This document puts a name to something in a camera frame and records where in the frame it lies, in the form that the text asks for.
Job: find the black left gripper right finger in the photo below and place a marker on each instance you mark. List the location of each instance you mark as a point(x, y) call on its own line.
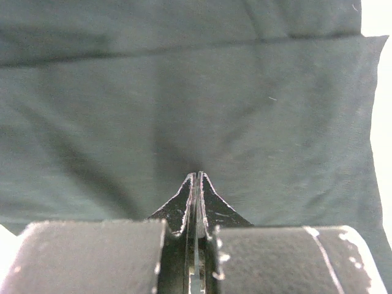
point(242, 258)

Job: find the black t-shirt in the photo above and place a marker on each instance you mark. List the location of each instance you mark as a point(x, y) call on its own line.
point(106, 106)

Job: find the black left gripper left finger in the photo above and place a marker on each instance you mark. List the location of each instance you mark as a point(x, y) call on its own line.
point(110, 256)

